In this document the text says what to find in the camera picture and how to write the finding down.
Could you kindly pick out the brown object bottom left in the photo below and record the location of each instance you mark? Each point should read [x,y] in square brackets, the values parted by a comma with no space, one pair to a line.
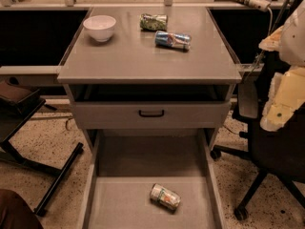
[15,213]

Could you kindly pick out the open grey drawer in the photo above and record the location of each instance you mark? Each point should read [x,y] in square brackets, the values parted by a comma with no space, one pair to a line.
[123,171]

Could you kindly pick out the black office chair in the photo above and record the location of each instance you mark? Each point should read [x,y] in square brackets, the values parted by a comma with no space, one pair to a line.
[280,153]

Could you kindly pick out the white ceramic bowl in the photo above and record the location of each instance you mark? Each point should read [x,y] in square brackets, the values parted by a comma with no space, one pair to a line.
[100,27]

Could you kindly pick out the green crumpled can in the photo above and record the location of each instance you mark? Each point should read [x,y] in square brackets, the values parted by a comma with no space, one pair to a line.
[151,22]

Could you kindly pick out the black drawer handle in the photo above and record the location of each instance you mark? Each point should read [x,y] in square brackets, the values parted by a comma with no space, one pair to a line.
[152,114]

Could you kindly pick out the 7up soda can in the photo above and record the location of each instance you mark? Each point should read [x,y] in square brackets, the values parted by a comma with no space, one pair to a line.
[165,197]

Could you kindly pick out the grey drawer cabinet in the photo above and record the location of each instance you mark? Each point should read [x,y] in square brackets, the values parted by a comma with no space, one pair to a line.
[132,68]

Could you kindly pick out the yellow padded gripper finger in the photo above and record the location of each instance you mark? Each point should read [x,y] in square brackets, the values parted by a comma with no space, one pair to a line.
[272,42]
[286,95]

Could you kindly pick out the blue red soda can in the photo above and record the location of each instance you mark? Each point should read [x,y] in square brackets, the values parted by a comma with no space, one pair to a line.
[173,40]

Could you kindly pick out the closed upper grey drawer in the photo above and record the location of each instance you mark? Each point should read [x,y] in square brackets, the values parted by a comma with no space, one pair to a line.
[124,115]

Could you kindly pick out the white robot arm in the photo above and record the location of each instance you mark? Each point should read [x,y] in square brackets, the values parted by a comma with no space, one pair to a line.
[292,43]

